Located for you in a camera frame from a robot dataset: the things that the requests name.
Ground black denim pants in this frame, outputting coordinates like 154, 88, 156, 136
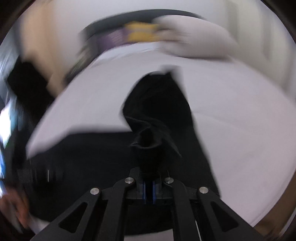
18, 72, 217, 240

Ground left hand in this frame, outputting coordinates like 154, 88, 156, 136
1, 187, 30, 228

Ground white bed mattress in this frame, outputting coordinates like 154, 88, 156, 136
28, 44, 295, 240

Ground dark grey headboard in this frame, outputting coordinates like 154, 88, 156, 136
64, 9, 202, 85

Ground purple patterned cushion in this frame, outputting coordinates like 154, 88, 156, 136
95, 28, 129, 53

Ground rolled white duvet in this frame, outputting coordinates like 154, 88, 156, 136
153, 15, 237, 58

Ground yellow patterned cushion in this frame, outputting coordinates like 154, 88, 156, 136
124, 21, 159, 43

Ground beige curtain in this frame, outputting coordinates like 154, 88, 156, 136
20, 6, 65, 97

